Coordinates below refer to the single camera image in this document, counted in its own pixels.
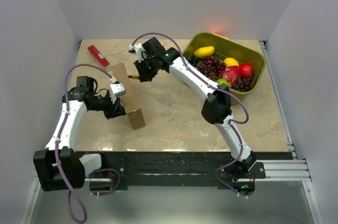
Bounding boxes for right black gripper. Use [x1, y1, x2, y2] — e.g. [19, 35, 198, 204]
[134, 55, 158, 82]

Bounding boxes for yellow utility knife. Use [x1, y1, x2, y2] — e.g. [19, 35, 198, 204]
[128, 75, 139, 80]

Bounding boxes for brown cardboard express box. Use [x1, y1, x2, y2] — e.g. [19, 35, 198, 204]
[112, 63, 146, 129]

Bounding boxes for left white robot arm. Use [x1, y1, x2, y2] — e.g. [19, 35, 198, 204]
[33, 76, 126, 191]

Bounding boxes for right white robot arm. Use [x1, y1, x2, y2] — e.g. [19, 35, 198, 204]
[129, 37, 257, 178]

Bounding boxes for dark blue grape bunch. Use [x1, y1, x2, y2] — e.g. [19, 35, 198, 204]
[188, 55, 201, 67]

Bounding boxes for yellow mango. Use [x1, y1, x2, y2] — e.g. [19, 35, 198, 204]
[194, 46, 215, 58]

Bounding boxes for dark red grape bunch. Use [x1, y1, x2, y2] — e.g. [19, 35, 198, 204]
[196, 56, 226, 81]

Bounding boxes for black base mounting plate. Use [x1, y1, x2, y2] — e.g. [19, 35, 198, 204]
[89, 152, 293, 195]

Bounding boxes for green lime front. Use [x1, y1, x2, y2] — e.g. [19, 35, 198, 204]
[217, 78, 231, 88]

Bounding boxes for olive green plastic bin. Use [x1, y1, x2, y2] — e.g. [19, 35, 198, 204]
[183, 32, 266, 101]

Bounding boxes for yellow lemon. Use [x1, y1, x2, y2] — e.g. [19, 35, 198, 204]
[224, 57, 239, 68]

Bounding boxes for pink dragon fruit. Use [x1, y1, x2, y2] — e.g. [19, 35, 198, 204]
[219, 66, 240, 86]

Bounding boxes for small dark red grapes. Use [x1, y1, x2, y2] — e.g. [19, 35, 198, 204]
[232, 78, 253, 92]

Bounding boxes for red apple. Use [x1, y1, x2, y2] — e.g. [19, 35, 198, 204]
[239, 63, 254, 79]

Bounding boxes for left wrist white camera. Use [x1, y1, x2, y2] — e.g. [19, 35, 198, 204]
[109, 83, 126, 104]

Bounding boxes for wrist white camera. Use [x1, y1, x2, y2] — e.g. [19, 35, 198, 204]
[128, 43, 145, 62]
[109, 83, 126, 104]

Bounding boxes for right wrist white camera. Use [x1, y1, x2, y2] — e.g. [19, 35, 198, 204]
[128, 43, 145, 62]

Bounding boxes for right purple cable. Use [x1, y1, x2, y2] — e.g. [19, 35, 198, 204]
[132, 32, 250, 198]

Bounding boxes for purple cable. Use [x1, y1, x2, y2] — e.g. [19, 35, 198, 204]
[132, 32, 250, 198]
[54, 64, 121, 223]

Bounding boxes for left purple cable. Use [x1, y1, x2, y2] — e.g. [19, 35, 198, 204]
[54, 64, 121, 223]

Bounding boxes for aluminium rail frame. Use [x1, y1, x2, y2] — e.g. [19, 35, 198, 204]
[259, 41, 312, 182]

